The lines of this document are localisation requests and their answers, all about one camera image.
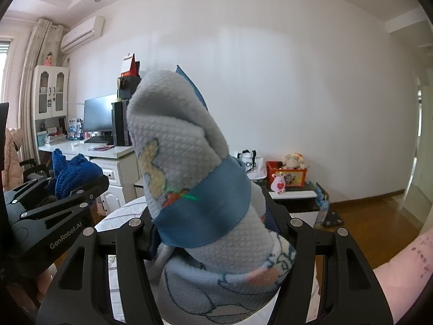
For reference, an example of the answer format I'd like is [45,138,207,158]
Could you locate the blue knitted item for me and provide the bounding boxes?
[51,149,103,200]

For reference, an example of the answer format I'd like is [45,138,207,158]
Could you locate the white patterned baby cloth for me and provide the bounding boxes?
[127,70,296,324]

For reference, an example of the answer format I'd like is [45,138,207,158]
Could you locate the pink floral sleeve forearm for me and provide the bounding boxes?
[373,229,433,324]

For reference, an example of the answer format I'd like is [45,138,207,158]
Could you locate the white striped tablecloth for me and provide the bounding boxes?
[96,197,320,324]

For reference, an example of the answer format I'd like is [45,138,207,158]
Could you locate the white desk with drawers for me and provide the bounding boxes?
[38,141,139,214]

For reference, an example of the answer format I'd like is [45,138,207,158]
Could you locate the black computer tower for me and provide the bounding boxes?
[111,99,132,147]

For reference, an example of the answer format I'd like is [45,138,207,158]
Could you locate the black computer monitor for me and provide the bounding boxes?
[83,95,117,132]

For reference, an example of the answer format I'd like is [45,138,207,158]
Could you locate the red toy storage box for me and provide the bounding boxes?
[266,161,307,187]

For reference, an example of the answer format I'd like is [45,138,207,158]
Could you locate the beige plush teddy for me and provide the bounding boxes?
[283,153,305,170]

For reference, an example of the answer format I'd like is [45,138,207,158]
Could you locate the white glass-door cabinet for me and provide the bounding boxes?
[32,65,69,120]

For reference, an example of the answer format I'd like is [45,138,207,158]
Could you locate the black speaker box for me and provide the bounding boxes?
[117,76,141,100]

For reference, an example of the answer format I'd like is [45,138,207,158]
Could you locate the doll figure on cabinet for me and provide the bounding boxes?
[43,51,53,67]

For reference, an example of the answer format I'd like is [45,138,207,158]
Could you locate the red white paper bag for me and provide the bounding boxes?
[120,54,139,77]

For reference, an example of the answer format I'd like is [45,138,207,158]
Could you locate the white tote bag black handles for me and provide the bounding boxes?
[236,150,267,180]

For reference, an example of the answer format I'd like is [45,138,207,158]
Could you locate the white wall air conditioner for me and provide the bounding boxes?
[60,16,105,54]

